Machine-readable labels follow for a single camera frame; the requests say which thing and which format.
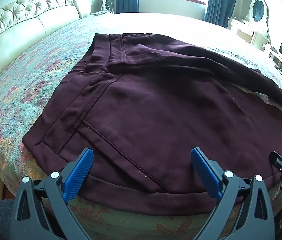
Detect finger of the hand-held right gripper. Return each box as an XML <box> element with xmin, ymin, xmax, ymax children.
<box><xmin>268</xmin><ymin>151</ymin><xmax>282</xmax><ymax>174</ymax></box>

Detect white dresser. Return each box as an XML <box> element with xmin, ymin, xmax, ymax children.
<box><xmin>227</xmin><ymin>16</ymin><xmax>271</xmax><ymax>52</ymax></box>

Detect floral bedspread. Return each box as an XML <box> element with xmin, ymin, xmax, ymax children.
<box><xmin>0</xmin><ymin>12</ymin><xmax>282</xmax><ymax>240</ymax></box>

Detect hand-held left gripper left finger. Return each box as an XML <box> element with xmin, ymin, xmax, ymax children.
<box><xmin>11</xmin><ymin>147</ymin><xmax>94</xmax><ymax>240</ymax></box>

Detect cream tufted headboard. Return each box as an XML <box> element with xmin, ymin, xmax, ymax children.
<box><xmin>0</xmin><ymin>0</ymin><xmax>91</xmax><ymax>89</ymax></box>

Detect dark maroon pants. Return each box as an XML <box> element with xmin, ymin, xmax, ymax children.
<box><xmin>22</xmin><ymin>32</ymin><xmax>282</xmax><ymax>217</ymax></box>

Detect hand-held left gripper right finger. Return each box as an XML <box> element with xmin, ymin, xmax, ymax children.
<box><xmin>190</xmin><ymin>147</ymin><xmax>275</xmax><ymax>240</ymax></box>

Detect white fan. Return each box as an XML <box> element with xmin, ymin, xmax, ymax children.
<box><xmin>103</xmin><ymin>0</ymin><xmax>115</xmax><ymax>14</ymax></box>

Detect white oval vanity mirror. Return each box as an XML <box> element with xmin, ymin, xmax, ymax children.
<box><xmin>245</xmin><ymin>0</ymin><xmax>269</xmax><ymax>22</ymax></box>

